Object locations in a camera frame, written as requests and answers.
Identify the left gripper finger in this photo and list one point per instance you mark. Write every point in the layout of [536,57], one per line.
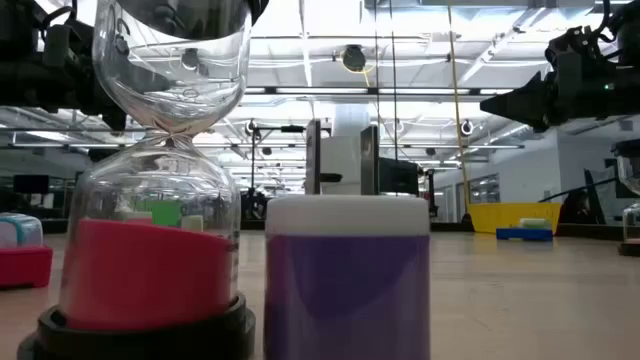
[114,120]

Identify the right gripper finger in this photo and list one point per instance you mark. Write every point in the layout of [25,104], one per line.
[520,102]

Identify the pale green small item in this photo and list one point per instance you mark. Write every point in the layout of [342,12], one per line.
[535,223]

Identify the blue box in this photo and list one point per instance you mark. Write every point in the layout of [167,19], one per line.
[515,235]

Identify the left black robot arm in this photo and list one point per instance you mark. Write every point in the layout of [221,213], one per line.
[10,85]

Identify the black round ceiling device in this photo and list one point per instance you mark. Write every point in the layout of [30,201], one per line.
[466,127]
[354,58]

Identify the black monitor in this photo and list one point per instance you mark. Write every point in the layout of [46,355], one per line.
[31,184]

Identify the green plastic bin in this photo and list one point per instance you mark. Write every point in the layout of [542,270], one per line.
[165,214]

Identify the person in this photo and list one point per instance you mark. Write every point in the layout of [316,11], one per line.
[575,205]

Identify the yellow plastic bin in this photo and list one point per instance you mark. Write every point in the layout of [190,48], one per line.
[487,215]

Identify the black perforated case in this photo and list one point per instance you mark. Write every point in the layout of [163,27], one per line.
[398,176]

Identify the pink sand hourglass black caps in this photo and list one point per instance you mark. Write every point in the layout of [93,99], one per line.
[150,275]

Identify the red flat box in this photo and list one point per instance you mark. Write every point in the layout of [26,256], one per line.
[25,265]

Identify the black light stand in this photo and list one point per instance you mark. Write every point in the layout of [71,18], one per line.
[292,128]

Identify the purple jar with white lid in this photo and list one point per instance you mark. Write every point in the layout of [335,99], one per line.
[347,290]

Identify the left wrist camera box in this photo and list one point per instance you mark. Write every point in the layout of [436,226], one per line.
[56,47]

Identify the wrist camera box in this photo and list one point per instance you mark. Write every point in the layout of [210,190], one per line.
[575,42]
[56,47]

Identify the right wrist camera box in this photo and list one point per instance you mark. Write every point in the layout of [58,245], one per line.
[575,42]

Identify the grey metal post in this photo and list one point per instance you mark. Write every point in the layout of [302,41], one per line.
[370,160]
[313,155]

